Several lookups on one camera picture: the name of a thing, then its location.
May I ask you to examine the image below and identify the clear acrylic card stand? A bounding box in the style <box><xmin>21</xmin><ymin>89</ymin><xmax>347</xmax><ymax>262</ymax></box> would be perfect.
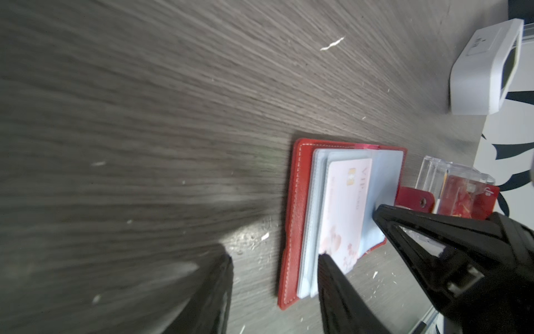
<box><xmin>415</xmin><ymin>156</ymin><xmax>500</xmax><ymax>220</ymax></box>

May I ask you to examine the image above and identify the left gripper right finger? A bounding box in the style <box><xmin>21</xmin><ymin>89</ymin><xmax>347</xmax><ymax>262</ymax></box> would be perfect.
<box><xmin>318</xmin><ymin>254</ymin><xmax>389</xmax><ymax>333</ymax></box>

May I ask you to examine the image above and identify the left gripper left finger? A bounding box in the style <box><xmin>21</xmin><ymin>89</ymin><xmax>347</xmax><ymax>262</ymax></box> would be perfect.
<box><xmin>164</xmin><ymin>253</ymin><xmax>234</xmax><ymax>333</ymax></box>

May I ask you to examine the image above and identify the red vip card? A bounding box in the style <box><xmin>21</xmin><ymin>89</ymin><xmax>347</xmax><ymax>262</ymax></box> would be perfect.
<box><xmin>435</xmin><ymin>175</ymin><xmax>500</xmax><ymax>220</ymax></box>

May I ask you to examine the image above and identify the red leather card holder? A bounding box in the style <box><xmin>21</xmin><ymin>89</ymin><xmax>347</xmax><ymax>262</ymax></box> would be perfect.
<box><xmin>278</xmin><ymin>138</ymin><xmax>435</xmax><ymax>310</ymax></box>

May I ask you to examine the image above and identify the white digital clock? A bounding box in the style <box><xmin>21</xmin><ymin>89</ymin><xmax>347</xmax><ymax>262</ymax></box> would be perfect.
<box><xmin>449</xmin><ymin>19</ymin><xmax>524</xmax><ymax>116</ymax></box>

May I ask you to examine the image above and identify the pink white card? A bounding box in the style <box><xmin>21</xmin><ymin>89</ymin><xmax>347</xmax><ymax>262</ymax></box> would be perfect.
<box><xmin>318</xmin><ymin>158</ymin><xmax>372</xmax><ymax>274</ymax></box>

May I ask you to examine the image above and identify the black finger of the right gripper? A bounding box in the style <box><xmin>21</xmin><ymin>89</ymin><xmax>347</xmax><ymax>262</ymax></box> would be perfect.
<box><xmin>374</xmin><ymin>205</ymin><xmax>533</xmax><ymax>333</ymax></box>

